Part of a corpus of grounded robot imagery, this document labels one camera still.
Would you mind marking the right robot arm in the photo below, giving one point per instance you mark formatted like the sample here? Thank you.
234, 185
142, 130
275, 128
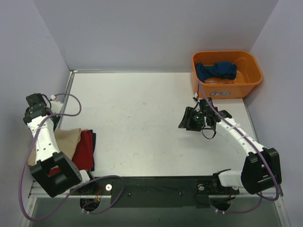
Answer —
261, 169

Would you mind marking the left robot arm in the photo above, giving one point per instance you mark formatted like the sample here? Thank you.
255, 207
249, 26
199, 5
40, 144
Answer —
50, 160

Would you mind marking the beige t shirt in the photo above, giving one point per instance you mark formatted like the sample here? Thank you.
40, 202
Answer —
46, 142

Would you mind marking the folded red t shirt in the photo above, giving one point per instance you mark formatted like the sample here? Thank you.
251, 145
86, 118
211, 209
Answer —
77, 145

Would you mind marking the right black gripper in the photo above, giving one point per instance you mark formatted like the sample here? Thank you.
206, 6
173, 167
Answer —
191, 119

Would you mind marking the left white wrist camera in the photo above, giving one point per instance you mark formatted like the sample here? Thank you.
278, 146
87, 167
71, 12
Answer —
56, 106

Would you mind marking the crumpled blue t shirt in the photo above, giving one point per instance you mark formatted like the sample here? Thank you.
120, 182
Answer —
221, 70

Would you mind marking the orange plastic basket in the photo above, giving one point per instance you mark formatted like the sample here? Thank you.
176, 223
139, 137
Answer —
248, 76

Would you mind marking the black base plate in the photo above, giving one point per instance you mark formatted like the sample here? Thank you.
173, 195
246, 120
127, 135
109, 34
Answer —
160, 192

